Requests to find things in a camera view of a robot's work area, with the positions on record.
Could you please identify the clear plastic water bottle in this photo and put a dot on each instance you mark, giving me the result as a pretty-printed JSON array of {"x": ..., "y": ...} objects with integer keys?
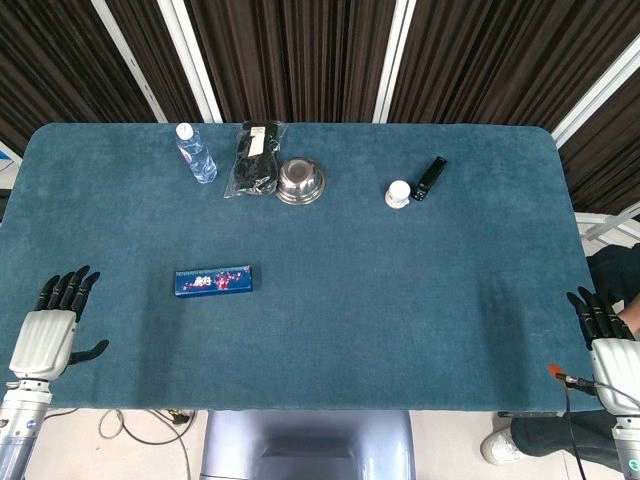
[{"x": 197, "y": 157}]

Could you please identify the plastic bag with black cloth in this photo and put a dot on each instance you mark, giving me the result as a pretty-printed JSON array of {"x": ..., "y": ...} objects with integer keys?
[{"x": 255, "y": 170}]

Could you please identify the small white jar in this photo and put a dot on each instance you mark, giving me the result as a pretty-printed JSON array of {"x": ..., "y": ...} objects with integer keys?
[{"x": 398, "y": 194}]

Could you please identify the floor power plug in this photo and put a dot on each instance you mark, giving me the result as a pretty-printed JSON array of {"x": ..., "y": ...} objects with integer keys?
[{"x": 177, "y": 416}]

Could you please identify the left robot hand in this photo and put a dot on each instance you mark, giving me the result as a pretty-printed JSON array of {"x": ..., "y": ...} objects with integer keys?
[{"x": 42, "y": 340}]

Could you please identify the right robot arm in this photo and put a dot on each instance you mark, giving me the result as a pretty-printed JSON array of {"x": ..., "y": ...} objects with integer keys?
[{"x": 629, "y": 450}]

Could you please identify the white frame post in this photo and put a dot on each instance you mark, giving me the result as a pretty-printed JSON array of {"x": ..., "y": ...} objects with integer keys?
[
  {"x": 600, "y": 85},
  {"x": 130, "y": 65},
  {"x": 190, "y": 55},
  {"x": 392, "y": 55}
]

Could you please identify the blue table cloth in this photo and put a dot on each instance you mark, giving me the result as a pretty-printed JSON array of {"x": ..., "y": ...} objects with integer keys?
[{"x": 350, "y": 300}]

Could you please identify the stainless steel bowl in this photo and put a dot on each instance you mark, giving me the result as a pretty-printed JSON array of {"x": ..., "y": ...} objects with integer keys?
[{"x": 300, "y": 182}]

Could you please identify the dark trouser leg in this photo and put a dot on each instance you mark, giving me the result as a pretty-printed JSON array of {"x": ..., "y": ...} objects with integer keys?
[{"x": 560, "y": 440}]

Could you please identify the blue-grey robot torso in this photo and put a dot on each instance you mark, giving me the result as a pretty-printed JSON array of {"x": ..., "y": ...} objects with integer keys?
[{"x": 307, "y": 445}]

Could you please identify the black remote device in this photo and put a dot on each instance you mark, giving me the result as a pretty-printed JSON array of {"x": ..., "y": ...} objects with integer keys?
[{"x": 430, "y": 177}]

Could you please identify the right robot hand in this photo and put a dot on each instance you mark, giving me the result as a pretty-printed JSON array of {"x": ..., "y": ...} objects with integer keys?
[{"x": 617, "y": 365}]

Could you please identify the white sneaker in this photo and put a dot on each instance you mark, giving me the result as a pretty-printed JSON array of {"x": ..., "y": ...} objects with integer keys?
[{"x": 500, "y": 447}]

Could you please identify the blue glasses case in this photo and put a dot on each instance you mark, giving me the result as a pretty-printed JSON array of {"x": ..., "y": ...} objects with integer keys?
[{"x": 215, "y": 282}]

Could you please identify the white metal floor frame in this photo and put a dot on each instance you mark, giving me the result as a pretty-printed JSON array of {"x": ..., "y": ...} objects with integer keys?
[{"x": 600, "y": 225}]

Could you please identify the dark brown curtain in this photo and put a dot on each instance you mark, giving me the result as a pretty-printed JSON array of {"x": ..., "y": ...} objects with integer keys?
[{"x": 300, "y": 50}]

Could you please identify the white and blue board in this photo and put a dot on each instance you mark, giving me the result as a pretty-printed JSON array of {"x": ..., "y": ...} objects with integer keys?
[{"x": 7, "y": 162}]

